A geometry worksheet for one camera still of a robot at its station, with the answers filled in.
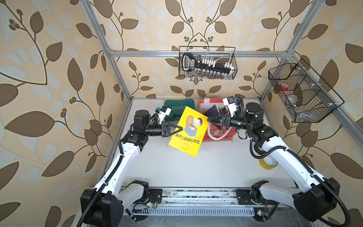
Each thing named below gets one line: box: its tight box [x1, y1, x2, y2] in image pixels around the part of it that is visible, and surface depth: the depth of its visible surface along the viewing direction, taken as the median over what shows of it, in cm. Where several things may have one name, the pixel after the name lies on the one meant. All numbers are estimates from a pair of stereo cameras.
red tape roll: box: [279, 82, 290, 91], surface depth 84 cm
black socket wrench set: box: [181, 52, 234, 79], surface depth 87 cm
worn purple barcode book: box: [203, 104, 218, 118], surface depth 93 cm
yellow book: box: [168, 105, 209, 158], surface depth 68 cm
